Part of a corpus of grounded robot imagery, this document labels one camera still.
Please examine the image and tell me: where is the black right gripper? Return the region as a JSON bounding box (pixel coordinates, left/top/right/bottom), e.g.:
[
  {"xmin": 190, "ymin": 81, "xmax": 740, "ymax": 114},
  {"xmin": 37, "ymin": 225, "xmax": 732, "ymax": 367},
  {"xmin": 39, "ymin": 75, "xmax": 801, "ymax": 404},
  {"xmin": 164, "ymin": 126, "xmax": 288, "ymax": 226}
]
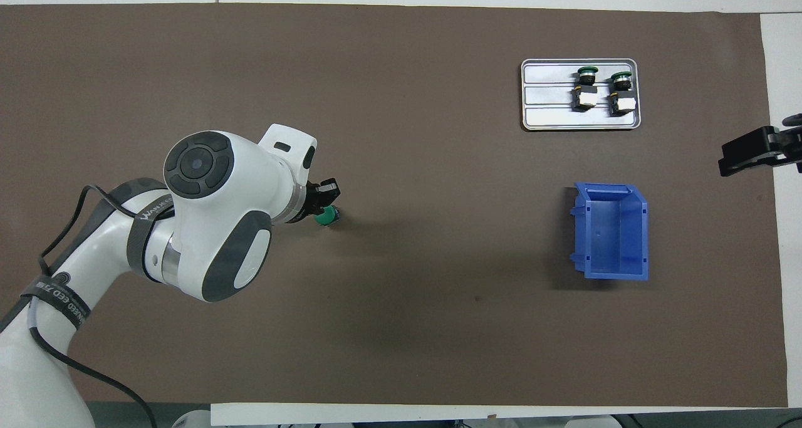
[{"xmin": 719, "ymin": 113, "xmax": 802, "ymax": 178}]

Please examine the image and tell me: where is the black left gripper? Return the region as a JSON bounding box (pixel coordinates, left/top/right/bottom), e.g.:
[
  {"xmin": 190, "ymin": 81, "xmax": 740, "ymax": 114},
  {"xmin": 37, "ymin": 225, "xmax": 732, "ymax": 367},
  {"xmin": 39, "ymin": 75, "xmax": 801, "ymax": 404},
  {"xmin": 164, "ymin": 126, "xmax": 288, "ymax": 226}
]
[{"xmin": 293, "ymin": 178, "xmax": 341, "ymax": 223}]

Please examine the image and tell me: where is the brown table mat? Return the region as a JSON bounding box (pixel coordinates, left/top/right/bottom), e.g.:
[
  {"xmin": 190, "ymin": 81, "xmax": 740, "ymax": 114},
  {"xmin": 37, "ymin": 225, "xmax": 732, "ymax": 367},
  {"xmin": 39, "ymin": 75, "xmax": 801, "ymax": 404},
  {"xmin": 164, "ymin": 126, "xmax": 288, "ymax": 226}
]
[{"xmin": 0, "ymin": 3, "xmax": 789, "ymax": 409}]

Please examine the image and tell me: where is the blue plastic bin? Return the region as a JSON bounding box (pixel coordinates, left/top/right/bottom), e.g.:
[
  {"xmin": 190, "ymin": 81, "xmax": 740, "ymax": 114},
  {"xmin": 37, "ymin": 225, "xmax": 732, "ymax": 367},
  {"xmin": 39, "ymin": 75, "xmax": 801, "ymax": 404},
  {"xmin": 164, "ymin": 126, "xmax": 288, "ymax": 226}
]
[{"xmin": 569, "ymin": 182, "xmax": 650, "ymax": 282}]

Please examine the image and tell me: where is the grey metal tray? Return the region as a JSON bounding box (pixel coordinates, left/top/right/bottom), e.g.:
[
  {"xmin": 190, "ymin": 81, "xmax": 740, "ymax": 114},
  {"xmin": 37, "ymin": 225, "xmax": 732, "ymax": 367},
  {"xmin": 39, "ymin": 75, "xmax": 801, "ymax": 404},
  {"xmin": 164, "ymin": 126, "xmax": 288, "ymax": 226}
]
[{"xmin": 520, "ymin": 58, "xmax": 642, "ymax": 132}]

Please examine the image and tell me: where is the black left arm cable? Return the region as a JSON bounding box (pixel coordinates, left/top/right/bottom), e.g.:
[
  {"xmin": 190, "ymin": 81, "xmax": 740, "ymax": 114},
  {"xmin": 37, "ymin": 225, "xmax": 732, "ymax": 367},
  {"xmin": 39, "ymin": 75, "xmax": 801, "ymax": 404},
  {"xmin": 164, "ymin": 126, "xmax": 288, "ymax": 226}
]
[{"xmin": 0, "ymin": 184, "xmax": 159, "ymax": 428}]

